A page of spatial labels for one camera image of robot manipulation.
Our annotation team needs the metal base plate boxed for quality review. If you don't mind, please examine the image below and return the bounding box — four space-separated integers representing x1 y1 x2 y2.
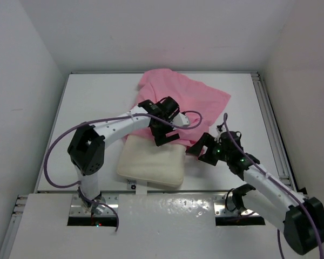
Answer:
213 194 265 227
67 194 118 227

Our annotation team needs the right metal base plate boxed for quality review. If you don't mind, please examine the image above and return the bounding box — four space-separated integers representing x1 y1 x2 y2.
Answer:
213 194 265 227

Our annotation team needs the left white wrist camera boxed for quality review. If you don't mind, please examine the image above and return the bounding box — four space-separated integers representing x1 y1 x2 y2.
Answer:
173 113 191 128

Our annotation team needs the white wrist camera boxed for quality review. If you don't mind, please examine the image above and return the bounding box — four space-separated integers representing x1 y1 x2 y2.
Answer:
173 113 191 128
215 125 224 142

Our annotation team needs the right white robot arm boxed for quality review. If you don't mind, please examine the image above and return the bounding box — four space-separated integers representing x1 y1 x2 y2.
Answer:
186 131 324 255

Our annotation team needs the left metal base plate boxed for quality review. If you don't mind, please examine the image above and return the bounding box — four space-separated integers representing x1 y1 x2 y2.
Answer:
67 194 118 227

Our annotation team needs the cream white pillow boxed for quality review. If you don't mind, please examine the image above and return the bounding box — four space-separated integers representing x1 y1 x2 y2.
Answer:
117 135 186 188

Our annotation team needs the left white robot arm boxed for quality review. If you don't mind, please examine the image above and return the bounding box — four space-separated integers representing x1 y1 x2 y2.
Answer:
67 97 190 208

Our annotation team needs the pink satin pillowcase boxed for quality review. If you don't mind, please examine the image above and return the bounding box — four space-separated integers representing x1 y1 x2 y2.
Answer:
134 69 231 147

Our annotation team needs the aluminium table frame rail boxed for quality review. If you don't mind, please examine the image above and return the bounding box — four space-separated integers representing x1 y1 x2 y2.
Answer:
251 72 298 190

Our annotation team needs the white front cover board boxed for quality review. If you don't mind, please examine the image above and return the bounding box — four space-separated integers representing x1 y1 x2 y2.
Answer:
9 193 324 259

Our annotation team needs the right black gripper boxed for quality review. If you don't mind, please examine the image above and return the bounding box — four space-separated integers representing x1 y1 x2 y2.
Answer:
185 133 230 166

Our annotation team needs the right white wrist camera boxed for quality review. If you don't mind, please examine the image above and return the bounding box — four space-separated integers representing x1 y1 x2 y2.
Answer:
215 125 224 142

